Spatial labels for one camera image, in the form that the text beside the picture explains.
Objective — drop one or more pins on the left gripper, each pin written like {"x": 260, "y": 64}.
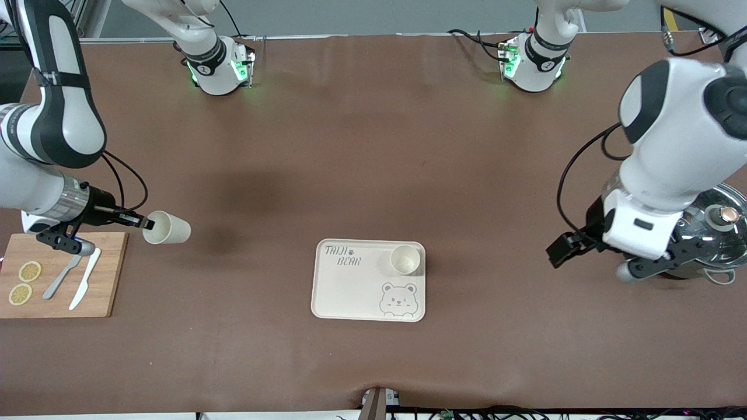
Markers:
{"x": 593, "y": 228}

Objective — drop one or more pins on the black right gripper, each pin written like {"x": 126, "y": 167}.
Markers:
{"x": 98, "y": 213}

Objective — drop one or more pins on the white plastic cup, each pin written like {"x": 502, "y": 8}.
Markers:
{"x": 404, "y": 259}
{"x": 172, "y": 229}

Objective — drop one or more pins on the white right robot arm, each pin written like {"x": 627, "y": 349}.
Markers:
{"x": 64, "y": 116}

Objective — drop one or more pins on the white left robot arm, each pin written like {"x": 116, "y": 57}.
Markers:
{"x": 671, "y": 134}

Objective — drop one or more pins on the cream tray with bear print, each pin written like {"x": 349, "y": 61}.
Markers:
{"x": 350, "y": 291}

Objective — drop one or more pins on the wooden cutting board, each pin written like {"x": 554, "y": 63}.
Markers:
{"x": 111, "y": 280}

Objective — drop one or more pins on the white plastic knife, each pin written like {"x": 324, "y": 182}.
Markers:
{"x": 84, "y": 280}

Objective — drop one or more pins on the grey plastic knife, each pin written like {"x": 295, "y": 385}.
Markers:
{"x": 58, "y": 283}

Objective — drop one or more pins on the lemon slice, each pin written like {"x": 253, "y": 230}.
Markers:
{"x": 20, "y": 294}
{"x": 30, "y": 271}

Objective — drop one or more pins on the grey cooking pot glass lid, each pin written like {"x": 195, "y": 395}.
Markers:
{"x": 723, "y": 277}

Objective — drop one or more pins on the brown table mat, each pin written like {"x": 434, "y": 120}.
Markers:
{"x": 373, "y": 146}

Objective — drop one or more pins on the aluminium frame profile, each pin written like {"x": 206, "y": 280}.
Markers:
{"x": 81, "y": 17}

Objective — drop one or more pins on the metal table edge bracket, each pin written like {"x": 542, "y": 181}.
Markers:
{"x": 376, "y": 405}

